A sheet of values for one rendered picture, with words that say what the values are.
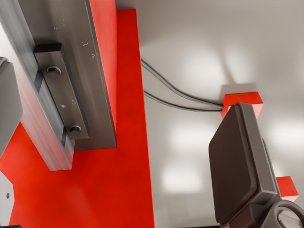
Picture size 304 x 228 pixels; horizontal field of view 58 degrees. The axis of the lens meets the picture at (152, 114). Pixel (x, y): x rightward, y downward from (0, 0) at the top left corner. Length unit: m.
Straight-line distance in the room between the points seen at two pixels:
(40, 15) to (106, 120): 0.33
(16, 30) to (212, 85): 1.59
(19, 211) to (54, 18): 0.53
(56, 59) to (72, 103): 0.13
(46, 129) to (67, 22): 0.25
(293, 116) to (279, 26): 0.95
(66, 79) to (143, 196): 0.38
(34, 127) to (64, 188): 0.25
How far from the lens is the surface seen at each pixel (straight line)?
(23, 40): 0.57
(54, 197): 0.85
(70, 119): 0.74
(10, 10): 0.55
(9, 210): 0.45
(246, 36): 1.79
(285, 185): 1.74
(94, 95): 0.71
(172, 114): 2.13
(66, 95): 0.67
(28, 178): 0.91
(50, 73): 0.61
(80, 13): 0.58
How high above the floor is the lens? 1.37
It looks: 41 degrees down
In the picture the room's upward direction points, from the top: 174 degrees clockwise
